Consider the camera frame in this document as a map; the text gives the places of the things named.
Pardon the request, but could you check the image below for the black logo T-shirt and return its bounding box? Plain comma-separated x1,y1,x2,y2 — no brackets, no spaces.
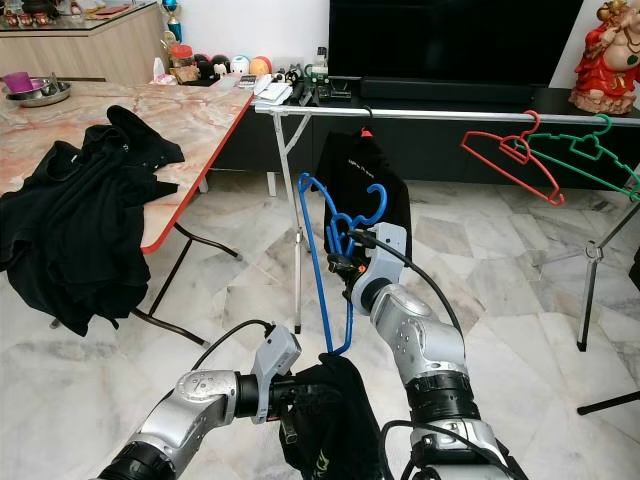
278,352,388,480

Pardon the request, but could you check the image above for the blue plastic hanger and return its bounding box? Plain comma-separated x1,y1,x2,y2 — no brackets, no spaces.
297,172,392,357

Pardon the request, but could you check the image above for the red plastic hanger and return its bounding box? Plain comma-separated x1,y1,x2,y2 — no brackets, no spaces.
460,110,567,207

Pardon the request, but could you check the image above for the green plastic hanger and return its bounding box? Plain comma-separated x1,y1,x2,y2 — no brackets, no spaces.
525,113,640,203

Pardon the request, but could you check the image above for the black shirt red collar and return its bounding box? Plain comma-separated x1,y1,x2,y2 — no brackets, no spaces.
314,126,414,301

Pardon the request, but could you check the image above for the black TV cabinet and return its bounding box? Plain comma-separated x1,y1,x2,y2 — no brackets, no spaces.
218,83,640,189

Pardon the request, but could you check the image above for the silver clothes rack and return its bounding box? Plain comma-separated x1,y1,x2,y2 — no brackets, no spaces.
255,104,640,353

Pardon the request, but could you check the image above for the white paper stack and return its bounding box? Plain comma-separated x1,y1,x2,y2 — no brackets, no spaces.
253,78,294,107

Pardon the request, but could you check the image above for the black soundbar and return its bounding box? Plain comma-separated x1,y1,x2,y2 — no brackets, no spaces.
360,78,543,104

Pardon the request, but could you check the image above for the marble pattern folding table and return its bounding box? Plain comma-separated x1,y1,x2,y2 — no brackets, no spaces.
0,82,255,348

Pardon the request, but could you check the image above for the black red ball toy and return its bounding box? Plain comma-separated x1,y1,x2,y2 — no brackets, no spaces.
198,55,231,81

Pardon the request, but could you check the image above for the black television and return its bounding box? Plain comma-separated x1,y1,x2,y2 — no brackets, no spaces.
328,0,585,87

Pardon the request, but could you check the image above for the red lidded jar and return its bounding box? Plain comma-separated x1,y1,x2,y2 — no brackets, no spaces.
170,45,197,85

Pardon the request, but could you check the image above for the black hoodie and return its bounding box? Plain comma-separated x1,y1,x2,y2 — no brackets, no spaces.
0,104,187,337

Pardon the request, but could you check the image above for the black folding chair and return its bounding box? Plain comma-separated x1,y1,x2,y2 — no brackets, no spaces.
582,390,640,416

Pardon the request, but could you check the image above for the gold blue trophy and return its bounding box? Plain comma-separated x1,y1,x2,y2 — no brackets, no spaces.
160,0,184,44

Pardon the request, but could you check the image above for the red Buddha statue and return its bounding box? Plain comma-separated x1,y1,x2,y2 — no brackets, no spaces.
568,0,640,116

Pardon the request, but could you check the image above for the purple cup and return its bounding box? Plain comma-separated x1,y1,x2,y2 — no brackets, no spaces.
3,72,36,96

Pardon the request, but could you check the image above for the metal bowl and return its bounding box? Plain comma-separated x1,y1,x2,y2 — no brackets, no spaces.
8,80,73,109

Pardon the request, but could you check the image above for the wooden sideboard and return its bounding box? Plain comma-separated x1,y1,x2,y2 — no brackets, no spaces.
0,3,169,86

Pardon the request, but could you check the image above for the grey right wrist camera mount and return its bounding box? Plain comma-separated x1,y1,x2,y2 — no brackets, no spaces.
349,224,409,315

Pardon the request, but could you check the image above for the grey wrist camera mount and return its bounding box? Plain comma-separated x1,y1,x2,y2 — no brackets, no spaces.
349,224,409,315
254,327,304,423

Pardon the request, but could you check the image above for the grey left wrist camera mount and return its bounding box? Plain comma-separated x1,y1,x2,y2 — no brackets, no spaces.
254,327,304,423

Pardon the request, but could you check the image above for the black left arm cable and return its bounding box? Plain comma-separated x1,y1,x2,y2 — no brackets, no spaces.
188,319,276,373

